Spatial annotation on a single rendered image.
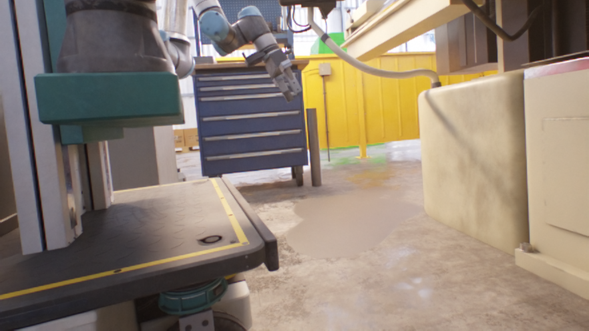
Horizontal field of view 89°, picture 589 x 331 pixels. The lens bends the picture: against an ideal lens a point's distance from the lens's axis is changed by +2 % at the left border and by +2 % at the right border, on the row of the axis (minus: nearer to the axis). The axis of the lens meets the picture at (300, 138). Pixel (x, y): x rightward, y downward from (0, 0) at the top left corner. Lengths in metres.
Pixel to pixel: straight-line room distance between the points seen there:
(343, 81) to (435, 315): 2.98
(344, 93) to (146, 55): 3.20
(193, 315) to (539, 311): 0.79
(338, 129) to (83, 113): 3.22
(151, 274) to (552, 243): 1.03
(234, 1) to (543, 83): 2.39
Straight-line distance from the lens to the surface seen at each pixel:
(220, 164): 2.23
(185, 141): 7.14
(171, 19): 1.15
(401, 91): 3.91
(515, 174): 1.18
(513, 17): 2.01
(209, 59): 2.30
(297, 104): 2.22
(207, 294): 0.54
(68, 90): 0.46
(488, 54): 2.11
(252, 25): 1.06
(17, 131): 0.65
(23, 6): 0.67
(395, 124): 3.85
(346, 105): 3.58
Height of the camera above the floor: 0.50
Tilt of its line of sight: 3 degrees down
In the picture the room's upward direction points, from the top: 5 degrees counter-clockwise
